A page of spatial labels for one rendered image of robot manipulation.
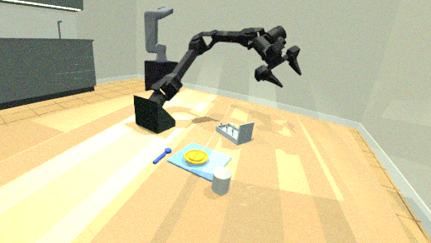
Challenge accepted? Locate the yellow plate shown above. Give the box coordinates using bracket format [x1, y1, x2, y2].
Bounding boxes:
[184, 150, 209, 164]

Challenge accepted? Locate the white cylinder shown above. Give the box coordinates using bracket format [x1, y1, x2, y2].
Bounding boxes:
[211, 166, 232, 196]

